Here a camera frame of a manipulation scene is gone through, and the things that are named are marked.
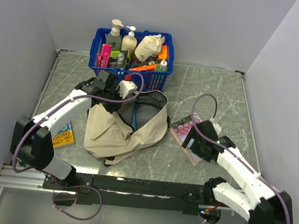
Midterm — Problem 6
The beige canvas backpack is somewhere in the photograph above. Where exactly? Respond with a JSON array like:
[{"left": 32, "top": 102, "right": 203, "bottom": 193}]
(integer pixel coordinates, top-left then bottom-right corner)
[{"left": 84, "top": 90, "right": 170, "bottom": 165}]

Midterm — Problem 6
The white flower cover book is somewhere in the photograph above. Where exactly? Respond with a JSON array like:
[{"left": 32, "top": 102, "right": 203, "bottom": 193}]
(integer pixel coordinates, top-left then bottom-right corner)
[{"left": 170, "top": 115, "right": 202, "bottom": 166}]

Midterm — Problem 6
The yellow treehouse children's book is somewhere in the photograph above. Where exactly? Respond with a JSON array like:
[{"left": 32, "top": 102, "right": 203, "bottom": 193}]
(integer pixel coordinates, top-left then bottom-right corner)
[{"left": 52, "top": 122, "right": 75, "bottom": 149}]

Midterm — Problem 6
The blue paperback book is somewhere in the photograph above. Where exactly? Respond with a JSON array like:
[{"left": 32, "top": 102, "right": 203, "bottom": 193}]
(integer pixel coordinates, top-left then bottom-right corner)
[{"left": 131, "top": 104, "right": 136, "bottom": 131}]

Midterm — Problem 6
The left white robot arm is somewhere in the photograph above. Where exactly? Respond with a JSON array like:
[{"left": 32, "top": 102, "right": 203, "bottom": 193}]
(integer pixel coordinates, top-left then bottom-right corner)
[{"left": 10, "top": 70, "right": 137, "bottom": 190}]

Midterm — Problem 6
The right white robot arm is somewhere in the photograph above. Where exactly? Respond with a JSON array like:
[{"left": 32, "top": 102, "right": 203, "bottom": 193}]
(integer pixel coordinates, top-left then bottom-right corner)
[{"left": 182, "top": 120, "right": 293, "bottom": 224}]

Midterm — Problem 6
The pink box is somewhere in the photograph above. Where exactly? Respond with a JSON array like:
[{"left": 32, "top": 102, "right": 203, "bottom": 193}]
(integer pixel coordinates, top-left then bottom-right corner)
[{"left": 96, "top": 44, "right": 112, "bottom": 68}]

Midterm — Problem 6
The green black box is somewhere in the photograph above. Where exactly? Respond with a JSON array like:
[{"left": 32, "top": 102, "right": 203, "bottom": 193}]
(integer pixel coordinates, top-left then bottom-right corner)
[{"left": 108, "top": 50, "right": 132, "bottom": 70}]

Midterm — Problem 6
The orange long packet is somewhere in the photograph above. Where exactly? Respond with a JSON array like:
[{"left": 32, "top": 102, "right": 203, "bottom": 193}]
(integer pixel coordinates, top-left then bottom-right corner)
[{"left": 129, "top": 64, "right": 157, "bottom": 71}]

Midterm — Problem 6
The blue plastic shopping basket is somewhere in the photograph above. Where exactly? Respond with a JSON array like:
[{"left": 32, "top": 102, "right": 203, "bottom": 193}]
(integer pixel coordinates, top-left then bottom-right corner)
[{"left": 88, "top": 27, "right": 174, "bottom": 92}]

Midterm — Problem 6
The small green red-capped bottle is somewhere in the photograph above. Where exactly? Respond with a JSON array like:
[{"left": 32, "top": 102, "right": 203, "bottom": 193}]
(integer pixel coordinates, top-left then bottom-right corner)
[{"left": 156, "top": 60, "right": 167, "bottom": 72}]

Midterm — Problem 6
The cream pump lotion bottle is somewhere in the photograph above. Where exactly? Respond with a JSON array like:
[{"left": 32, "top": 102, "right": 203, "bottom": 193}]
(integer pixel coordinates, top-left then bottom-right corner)
[{"left": 121, "top": 26, "right": 137, "bottom": 54}]

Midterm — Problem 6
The green pump bottle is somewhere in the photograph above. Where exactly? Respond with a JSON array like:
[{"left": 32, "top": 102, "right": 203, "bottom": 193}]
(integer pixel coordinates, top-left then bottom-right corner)
[{"left": 106, "top": 19, "right": 123, "bottom": 51}]

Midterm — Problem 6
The orange snack packet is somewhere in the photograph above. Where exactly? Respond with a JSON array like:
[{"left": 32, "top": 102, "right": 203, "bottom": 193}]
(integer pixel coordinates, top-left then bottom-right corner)
[{"left": 158, "top": 45, "right": 168, "bottom": 60}]

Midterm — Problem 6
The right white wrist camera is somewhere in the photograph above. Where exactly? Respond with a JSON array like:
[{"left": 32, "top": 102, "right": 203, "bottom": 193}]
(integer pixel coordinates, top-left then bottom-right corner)
[{"left": 211, "top": 121, "right": 222, "bottom": 135}]

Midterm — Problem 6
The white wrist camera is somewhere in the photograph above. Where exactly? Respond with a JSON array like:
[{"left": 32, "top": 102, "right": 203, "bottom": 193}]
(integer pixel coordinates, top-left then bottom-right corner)
[
  {"left": 118, "top": 75, "right": 138, "bottom": 99},
  {"left": 211, "top": 121, "right": 222, "bottom": 135}
]

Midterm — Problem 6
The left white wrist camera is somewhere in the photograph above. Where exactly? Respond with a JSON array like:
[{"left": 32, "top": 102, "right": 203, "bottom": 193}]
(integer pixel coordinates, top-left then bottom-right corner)
[{"left": 118, "top": 75, "right": 138, "bottom": 99}]

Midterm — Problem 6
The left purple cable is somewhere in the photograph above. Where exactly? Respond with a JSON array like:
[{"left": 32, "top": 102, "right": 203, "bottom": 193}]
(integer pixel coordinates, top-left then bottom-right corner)
[{"left": 10, "top": 59, "right": 146, "bottom": 187}]

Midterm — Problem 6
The beige drawstring cloth pouch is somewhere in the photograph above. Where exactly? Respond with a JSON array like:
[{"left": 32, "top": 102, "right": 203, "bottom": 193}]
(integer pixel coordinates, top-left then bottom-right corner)
[{"left": 134, "top": 34, "right": 165, "bottom": 62}]

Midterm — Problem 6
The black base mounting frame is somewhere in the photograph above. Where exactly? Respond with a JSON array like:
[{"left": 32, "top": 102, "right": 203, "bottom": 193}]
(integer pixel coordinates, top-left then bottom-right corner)
[{"left": 41, "top": 167, "right": 236, "bottom": 222}]

